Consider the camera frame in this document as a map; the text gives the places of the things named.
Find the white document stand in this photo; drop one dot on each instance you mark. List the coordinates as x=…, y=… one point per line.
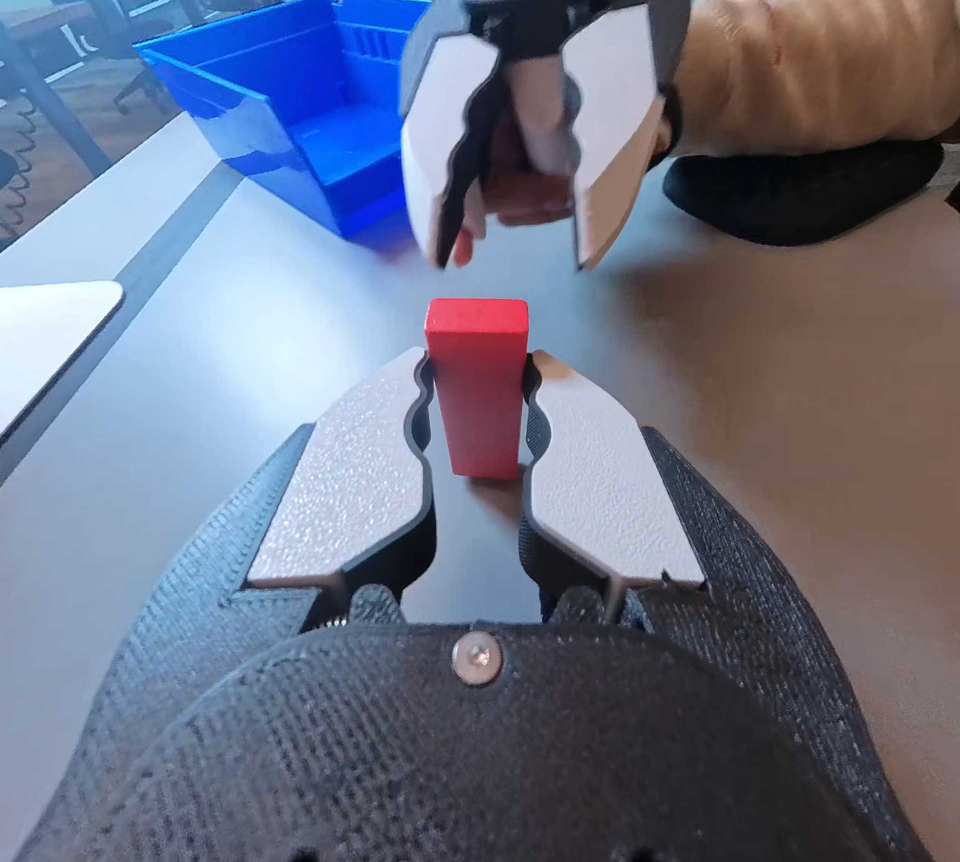
x=45, y=345

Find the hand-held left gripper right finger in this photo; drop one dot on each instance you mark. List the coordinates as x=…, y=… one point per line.
x=615, y=495

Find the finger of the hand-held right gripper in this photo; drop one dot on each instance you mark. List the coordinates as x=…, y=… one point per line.
x=443, y=128
x=618, y=113

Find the black wrist rest pad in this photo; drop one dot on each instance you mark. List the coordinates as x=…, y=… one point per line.
x=810, y=195

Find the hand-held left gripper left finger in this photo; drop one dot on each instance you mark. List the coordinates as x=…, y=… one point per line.
x=338, y=495

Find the blue plastic bin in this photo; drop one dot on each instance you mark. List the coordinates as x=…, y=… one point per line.
x=270, y=83

